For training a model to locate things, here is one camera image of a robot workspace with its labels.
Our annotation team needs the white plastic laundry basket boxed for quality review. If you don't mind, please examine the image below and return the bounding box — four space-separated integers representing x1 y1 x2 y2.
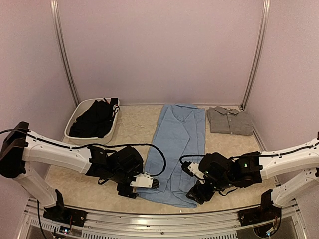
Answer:
63 98 120 145

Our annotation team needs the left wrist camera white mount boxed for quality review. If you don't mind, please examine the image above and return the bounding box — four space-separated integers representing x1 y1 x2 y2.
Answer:
130 173 160 189

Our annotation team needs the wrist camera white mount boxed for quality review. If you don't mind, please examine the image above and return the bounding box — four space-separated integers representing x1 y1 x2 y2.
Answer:
130 173 160 189
181 161 204 181

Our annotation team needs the left aluminium corner post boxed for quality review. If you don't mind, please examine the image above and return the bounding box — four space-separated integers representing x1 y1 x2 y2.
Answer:
50 0 80 106

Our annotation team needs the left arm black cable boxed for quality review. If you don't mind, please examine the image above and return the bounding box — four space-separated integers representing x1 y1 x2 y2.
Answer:
0 129 167 179

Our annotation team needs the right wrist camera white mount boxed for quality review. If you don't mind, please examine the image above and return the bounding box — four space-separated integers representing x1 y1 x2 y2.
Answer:
181 161 204 181

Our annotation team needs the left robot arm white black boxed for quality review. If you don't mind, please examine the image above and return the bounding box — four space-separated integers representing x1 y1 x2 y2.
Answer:
0 122 153 227

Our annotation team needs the black garment in basket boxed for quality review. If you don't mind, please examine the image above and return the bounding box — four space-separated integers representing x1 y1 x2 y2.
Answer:
69 98 118 138

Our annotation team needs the front aluminium frame rail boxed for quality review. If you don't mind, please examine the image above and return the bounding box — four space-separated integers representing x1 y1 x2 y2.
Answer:
16 198 309 239

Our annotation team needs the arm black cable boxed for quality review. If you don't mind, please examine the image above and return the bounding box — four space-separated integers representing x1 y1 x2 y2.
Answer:
0 129 167 179
178 141 319 165

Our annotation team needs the light blue long sleeve shirt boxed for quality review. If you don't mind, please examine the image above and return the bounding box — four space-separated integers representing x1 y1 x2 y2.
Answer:
137 103 206 208

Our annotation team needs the aluminium corner post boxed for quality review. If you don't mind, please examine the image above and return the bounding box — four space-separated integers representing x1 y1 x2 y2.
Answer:
241 0 271 111
50 0 80 106

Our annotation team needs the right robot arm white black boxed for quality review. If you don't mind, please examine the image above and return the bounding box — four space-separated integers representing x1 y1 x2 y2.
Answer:
179 138 319 226

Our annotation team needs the right aluminium corner post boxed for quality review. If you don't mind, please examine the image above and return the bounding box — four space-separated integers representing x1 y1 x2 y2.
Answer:
241 0 271 111

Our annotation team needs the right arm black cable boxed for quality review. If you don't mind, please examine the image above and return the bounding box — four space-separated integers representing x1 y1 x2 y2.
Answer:
178 141 319 165

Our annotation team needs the folded grey button shirt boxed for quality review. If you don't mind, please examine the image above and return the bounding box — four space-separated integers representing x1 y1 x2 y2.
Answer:
206 106 253 136

